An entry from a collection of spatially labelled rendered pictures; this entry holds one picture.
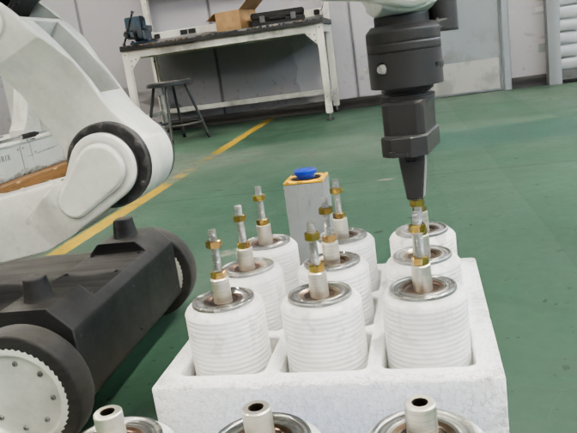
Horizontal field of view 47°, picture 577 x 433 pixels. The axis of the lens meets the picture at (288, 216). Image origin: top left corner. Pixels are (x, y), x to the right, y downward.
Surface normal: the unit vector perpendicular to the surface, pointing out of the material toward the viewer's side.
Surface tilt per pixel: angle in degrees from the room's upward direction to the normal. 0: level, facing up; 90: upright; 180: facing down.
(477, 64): 90
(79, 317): 45
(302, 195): 90
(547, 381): 0
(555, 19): 89
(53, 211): 105
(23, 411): 90
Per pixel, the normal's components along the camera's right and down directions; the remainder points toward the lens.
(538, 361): -0.14, -0.96
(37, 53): 0.07, 0.59
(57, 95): -0.15, 0.26
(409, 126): -0.37, 0.26
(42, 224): -0.43, 0.51
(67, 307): 0.60, -0.74
